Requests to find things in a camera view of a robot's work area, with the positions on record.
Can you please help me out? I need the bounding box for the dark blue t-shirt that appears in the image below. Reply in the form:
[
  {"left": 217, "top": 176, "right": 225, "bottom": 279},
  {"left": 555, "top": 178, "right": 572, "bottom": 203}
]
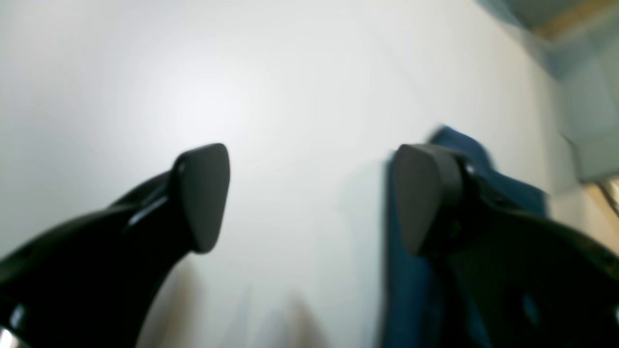
[{"left": 381, "top": 125, "right": 548, "bottom": 348}]

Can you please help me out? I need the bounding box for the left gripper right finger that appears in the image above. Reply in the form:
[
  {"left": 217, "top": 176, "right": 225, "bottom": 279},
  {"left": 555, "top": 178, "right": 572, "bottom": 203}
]
[{"left": 393, "top": 145, "right": 618, "bottom": 348}]

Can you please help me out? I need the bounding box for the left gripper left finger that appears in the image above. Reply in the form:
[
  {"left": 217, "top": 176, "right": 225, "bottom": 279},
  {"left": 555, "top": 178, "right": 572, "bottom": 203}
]
[{"left": 0, "top": 144, "right": 231, "bottom": 348}]

